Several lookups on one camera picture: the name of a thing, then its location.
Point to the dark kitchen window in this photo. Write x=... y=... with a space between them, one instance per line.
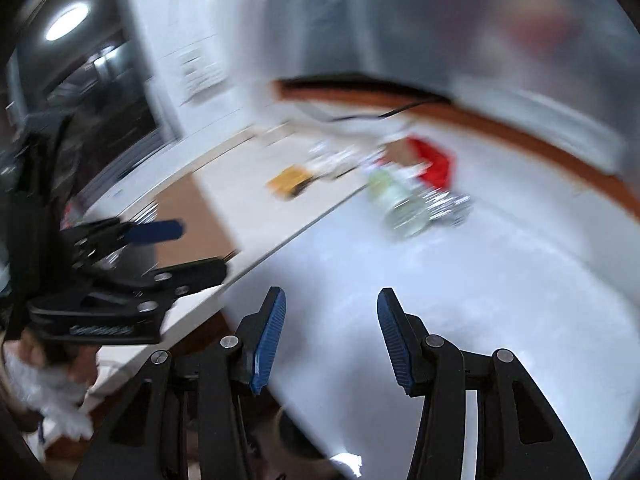
x=81 y=58

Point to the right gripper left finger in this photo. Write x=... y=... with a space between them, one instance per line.
x=259 y=333

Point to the crumpled clear plastic wrap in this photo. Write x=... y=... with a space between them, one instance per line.
x=325 y=161

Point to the small orange packet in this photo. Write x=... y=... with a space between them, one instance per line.
x=290 y=182

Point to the round trash bin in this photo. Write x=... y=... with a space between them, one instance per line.
x=295 y=455

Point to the brown cardboard piece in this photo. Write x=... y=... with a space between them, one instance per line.
x=402 y=153

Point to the person's left hand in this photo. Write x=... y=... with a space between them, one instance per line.
x=80 y=363

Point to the red snack bag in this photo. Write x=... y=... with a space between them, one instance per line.
x=439 y=164

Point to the brown cardboard sheet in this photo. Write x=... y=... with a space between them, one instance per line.
x=204 y=234

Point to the green label glass bottle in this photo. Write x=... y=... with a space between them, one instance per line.
x=402 y=211

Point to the frosted plastic sheet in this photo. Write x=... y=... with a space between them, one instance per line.
x=565 y=71

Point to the white wall power strip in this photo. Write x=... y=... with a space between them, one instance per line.
x=198 y=73

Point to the crumpled silver foil wrapper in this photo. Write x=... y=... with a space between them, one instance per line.
x=447 y=207

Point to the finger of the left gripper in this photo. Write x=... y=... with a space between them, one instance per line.
x=199 y=274
x=155 y=232

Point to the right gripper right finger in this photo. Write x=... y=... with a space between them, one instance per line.
x=403 y=334

